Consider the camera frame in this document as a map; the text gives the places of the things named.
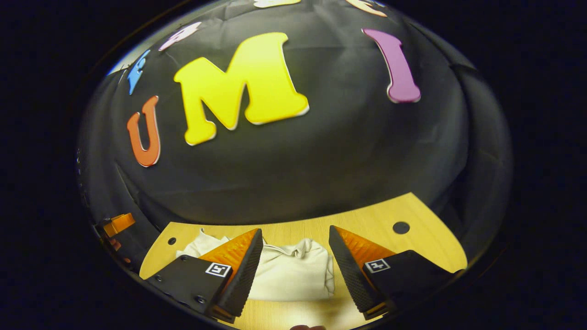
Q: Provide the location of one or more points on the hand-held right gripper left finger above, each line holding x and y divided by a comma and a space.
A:
245, 279

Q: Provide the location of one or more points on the cream knit sweater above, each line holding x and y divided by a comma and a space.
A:
293, 275

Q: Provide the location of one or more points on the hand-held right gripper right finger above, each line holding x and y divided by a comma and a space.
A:
351, 279

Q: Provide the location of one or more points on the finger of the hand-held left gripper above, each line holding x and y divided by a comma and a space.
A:
120, 223

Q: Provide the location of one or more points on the black backdrop cloth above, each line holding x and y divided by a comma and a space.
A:
321, 174

